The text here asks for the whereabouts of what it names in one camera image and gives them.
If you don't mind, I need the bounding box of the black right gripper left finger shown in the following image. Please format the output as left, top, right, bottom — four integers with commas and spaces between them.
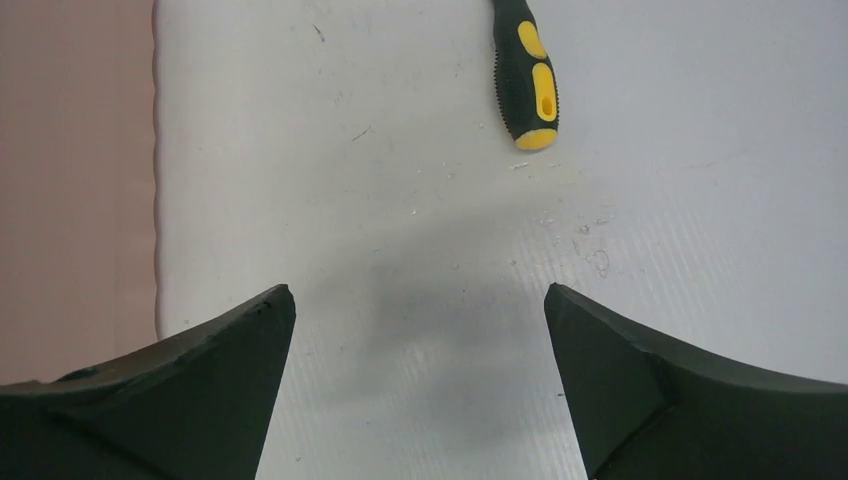
1, 284, 296, 479

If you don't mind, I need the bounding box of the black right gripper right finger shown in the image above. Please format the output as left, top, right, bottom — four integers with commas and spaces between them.
544, 284, 847, 479

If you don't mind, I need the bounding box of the black yellow screwdriver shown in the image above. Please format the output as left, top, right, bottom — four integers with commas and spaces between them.
492, 0, 559, 151

